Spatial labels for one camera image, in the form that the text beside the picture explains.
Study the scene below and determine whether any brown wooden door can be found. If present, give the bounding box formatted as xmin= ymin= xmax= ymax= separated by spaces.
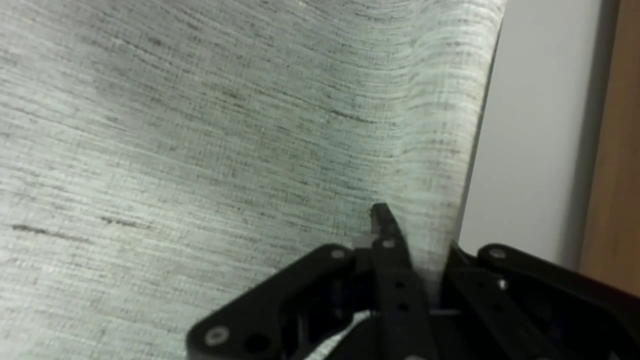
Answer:
xmin=575 ymin=0 xmax=640 ymax=298

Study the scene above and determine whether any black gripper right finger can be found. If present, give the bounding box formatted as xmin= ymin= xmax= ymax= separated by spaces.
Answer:
xmin=441 ymin=243 xmax=640 ymax=360

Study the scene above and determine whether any grey fabric curtain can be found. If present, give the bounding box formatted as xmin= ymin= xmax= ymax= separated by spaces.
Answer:
xmin=0 ymin=0 xmax=507 ymax=360

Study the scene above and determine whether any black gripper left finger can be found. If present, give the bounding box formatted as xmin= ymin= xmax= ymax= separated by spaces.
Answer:
xmin=183 ymin=203 xmax=439 ymax=360

